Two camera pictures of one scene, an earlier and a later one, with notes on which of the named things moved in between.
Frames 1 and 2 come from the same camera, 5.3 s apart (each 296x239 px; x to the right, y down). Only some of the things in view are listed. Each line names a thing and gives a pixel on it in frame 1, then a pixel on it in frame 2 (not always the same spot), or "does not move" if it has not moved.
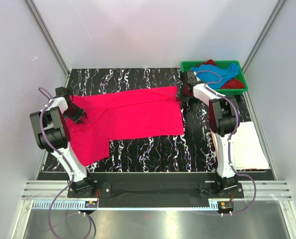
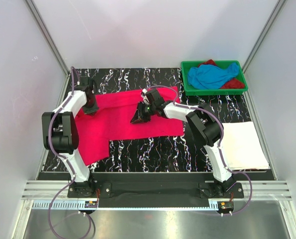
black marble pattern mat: (194, 152) does not move
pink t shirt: (122, 114) does not move
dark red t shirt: (232, 83) does not move
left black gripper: (80, 113) → (92, 111)
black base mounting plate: (151, 190) does not move
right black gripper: (179, 96) → (139, 117)
